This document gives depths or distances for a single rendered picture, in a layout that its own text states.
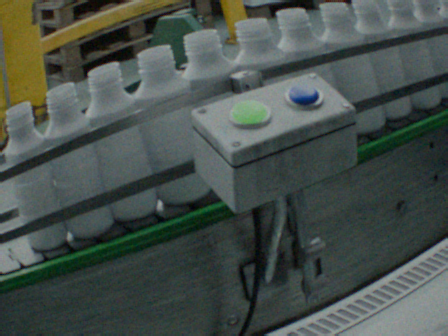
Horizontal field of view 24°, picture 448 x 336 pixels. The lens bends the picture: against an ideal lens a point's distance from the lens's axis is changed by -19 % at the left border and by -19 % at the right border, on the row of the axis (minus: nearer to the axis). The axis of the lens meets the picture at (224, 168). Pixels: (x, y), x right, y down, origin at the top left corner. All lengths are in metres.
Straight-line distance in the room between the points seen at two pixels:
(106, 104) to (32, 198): 0.14
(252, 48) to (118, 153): 0.18
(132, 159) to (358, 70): 0.29
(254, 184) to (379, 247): 0.31
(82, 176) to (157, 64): 0.14
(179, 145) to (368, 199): 0.24
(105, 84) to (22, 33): 4.57
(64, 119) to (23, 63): 4.61
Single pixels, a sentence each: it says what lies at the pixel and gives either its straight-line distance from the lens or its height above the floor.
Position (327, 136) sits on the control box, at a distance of 1.14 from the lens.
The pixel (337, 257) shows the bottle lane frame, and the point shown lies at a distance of 1.36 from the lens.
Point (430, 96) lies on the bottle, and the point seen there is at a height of 1.02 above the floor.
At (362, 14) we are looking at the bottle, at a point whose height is 1.14.
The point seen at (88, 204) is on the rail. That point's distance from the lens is 1.23.
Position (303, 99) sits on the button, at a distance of 1.14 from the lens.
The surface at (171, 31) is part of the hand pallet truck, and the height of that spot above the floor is 0.32.
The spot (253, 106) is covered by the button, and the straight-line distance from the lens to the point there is 1.13.
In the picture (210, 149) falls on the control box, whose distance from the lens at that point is 1.13.
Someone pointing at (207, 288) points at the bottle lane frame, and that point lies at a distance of 1.28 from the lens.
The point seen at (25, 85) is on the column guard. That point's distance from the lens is 5.84.
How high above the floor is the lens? 1.42
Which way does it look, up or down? 18 degrees down
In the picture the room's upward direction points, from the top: 13 degrees counter-clockwise
